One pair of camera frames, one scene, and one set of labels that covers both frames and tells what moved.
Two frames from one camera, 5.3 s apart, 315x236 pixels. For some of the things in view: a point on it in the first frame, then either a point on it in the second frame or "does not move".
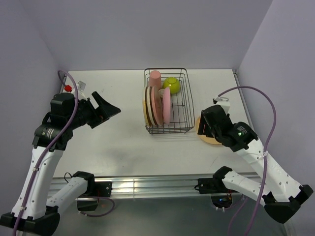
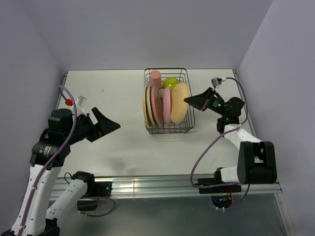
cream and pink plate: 149,91 does not move
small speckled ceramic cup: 161,92 does not move
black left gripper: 101,113 -> 104,126
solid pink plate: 167,105 does not move
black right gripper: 206,131 -> 203,101
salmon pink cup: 155,79 does not move
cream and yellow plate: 144,98 does not move
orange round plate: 209,140 -> 179,107
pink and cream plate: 156,105 does not move
